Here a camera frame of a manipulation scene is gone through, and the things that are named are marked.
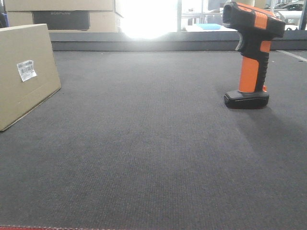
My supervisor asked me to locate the large cardboard box black label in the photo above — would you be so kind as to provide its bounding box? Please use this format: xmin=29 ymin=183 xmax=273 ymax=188
xmin=7 ymin=11 xmax=122 ymax=33

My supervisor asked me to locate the dark grey table mat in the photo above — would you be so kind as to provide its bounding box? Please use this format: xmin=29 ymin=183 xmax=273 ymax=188
xmin=0 ymin=32 xmax=307 ymax=230

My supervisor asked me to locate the orange black barcode scanner gun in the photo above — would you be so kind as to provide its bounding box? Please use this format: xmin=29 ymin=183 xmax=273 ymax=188
xmin=223 ymin=1 xmax=285 ymax=109

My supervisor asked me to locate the upper stacked cardboard box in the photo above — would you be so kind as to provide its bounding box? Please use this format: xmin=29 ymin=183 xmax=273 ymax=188
xmin=4 ymin=0 xmax=126 ymax=16

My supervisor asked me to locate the blue tray in background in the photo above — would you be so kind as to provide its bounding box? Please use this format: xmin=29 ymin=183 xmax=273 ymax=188
xmin=189 ymin=23 xmax=227 ymax=32

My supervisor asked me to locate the small brown cardboard package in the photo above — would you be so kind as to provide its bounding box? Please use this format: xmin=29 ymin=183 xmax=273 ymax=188
xmin=0 ymin=24 xmax=61 ymax=131

